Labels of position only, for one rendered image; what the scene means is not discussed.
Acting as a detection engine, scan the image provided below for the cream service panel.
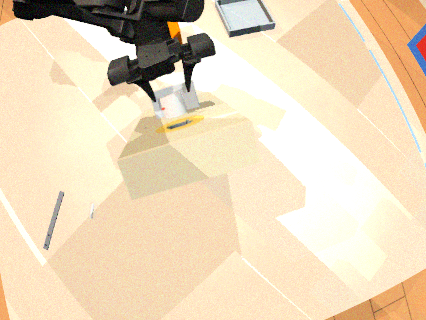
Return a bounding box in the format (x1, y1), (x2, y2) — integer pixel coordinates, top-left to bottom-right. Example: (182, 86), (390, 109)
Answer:
(116, 92), (260, 200)

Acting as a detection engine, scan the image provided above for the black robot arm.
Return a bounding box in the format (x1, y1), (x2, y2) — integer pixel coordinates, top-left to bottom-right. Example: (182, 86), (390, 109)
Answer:
(12, 0), (205, 81)

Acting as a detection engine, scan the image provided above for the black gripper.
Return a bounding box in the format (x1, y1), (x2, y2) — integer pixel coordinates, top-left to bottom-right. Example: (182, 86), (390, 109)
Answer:
(107, 21), (216, 102)

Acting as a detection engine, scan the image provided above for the grey flat bar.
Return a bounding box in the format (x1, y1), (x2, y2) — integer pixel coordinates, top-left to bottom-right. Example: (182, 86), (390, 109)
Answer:
(43, 191), (65, 251)

